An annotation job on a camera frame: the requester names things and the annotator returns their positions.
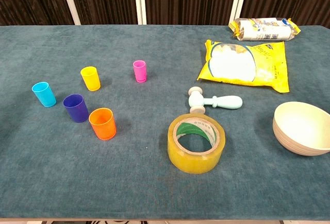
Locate teal table cloth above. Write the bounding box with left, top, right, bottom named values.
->
left=0, top=24, right=330, bottom=221

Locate light blue toy hammer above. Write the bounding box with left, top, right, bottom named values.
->
left=187, top=86, right=243, bottom=114

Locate large yellow snack bag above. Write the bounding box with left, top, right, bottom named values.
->
left=196, top=39, right=290, bottom=94

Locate yellow plastic cup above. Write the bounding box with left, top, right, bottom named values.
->
left=80, top=66, right=101, bottom=92

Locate orange plastic cup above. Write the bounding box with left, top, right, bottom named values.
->
left=88, top=107, right=117, bottom=141

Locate cream bowl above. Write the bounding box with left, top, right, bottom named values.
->
left=272, top=101, right=330, bottom=157

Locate cyan plastic cup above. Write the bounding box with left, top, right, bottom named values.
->
left=31, top=81, right=57, bottom=108

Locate pink plastic cup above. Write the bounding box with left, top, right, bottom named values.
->
left=133, top=60, right=148, bottom=83

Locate yellow packing tape roll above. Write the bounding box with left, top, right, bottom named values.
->
left=167, top=113, right=226, bottom=175

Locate small white yellow snack pack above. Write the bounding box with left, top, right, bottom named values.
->
left=228, top=17, right=302, bottom=42

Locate purple plastic cup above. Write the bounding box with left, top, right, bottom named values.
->
left=62, top=94, right=89, bottom=124

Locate white partition post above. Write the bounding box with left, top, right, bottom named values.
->
left=133, top=0, right=147, bottom=25
left=228, top=0, right=250, bottom=25
left=58, top=0, right=81, bottom=26

